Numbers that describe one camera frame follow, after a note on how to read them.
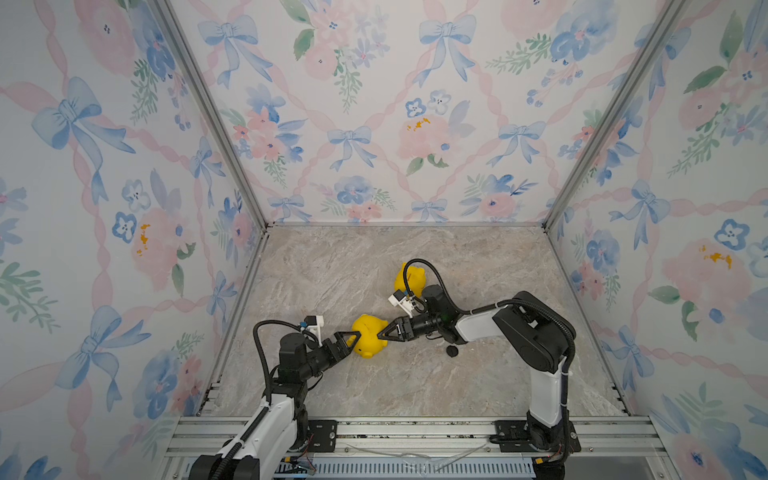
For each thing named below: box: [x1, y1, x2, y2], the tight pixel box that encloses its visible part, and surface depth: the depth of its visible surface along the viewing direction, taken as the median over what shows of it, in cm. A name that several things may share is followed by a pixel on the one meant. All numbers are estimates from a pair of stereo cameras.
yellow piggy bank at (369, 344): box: [346, 314, 389, 359], surface depth 83 cm
